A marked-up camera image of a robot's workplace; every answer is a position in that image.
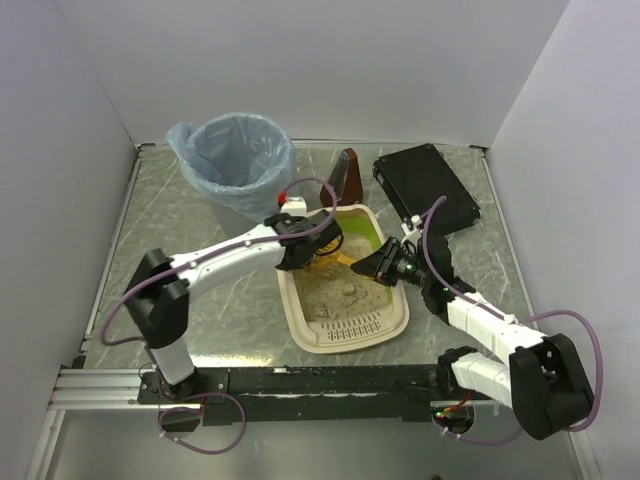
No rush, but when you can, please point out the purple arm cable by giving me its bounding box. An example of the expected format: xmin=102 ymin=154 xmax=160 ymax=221
xmin=97 ymin=176 xmax=346 ymax=456
xmin=417 ymin=194 xmax=605 ymax=446

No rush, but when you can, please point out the beige cat litter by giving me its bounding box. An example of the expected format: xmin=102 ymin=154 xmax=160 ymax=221
xmin=293 ymin=261 xmax=391 ymax=322

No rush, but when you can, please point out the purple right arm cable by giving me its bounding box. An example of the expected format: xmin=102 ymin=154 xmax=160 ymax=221
xmin=417 ymin=194 xmax=605 ymax=446

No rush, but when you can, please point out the brown wooden metronome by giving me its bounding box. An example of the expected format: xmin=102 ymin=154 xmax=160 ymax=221
xmin=328 ymin=148 xmax=364 ymax=206

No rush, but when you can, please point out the aluminium rail frame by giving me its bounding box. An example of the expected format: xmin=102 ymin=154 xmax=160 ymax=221
xmin=24 ymin=143 xmax=156 ymax=480

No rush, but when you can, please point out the grey bin with blue bag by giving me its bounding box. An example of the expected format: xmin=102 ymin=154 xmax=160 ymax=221
xmin=166 ymin=113 xmax=296 ymax=238

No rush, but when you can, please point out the beige litter box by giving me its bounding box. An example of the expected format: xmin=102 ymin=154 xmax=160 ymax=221
xmin=277 ymin=204 xmax=410 ymax=355

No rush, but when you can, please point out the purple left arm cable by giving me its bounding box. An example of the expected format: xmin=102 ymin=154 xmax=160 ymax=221
xmin=97 ymin=176 xmax=346 ymax=456

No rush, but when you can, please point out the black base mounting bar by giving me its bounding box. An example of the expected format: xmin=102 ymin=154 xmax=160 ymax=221
xmin=137 ymin=364 xmax=466 ymax=426

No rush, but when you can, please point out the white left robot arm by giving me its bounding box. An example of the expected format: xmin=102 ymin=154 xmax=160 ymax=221
xmin=124 ymin=210 xmax=343 ymax=399

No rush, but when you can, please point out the yellow litter scoop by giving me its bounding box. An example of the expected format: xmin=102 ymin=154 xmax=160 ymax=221
xmin=312 ymin=237 xmax=355 ymax=267

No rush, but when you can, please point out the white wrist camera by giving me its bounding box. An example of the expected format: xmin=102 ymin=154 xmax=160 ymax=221
xmin=277 ymin=191 xmax=307 ymax=217
xmin=400 ymin=212 xmax=430 ymax=247

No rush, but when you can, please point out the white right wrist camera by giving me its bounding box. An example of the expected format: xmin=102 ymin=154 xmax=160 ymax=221
xmin=400 ymin=212 xmax=430 ymax=247

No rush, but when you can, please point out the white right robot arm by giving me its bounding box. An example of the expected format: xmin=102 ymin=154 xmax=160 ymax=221
xmin=351 ymin=235 xmax=597 ymax=440

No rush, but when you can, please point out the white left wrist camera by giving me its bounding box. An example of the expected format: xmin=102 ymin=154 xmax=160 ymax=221
xmin=277 ymin=191 xmax=307 ymax=217

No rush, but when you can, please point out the black rectangular case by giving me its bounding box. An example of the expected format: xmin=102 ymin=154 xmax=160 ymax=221
xmin=372 ymin=144 xmax=481 ymax=235

